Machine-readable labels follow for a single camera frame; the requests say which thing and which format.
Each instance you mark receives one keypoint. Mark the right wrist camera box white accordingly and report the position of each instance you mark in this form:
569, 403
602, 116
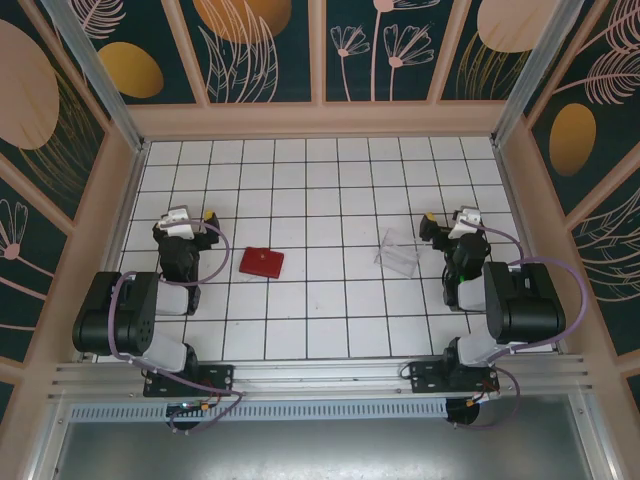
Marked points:
466, 222

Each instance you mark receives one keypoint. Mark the aluminium frame post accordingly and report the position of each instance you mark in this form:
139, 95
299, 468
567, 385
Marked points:
531, 75
100, 80

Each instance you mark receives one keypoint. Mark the red card holder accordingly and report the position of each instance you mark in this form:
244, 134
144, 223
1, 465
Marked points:
260, 262

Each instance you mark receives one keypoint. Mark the grey metal sheet panel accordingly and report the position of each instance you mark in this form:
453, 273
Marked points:
320, 450

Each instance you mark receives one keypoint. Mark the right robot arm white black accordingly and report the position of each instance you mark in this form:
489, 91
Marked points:
525, 305

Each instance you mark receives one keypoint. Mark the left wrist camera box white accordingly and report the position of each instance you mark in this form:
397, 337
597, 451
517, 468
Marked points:
176, 221

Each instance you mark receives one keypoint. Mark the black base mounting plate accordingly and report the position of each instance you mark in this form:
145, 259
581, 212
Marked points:
425, 380
220, 380

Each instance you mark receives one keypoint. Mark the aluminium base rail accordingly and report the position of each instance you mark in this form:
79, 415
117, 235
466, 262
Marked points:
320, 375

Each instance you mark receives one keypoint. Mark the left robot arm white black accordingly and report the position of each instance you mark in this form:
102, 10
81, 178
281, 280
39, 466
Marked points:
135, 310

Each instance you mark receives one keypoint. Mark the clear acrylic card stand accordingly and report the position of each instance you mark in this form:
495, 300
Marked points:
397, 260

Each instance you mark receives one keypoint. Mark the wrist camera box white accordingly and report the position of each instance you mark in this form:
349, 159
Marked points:
466, 222
176, 221

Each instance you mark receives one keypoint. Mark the yellow power connector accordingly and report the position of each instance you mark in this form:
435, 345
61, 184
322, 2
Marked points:
206, 408
474, 401

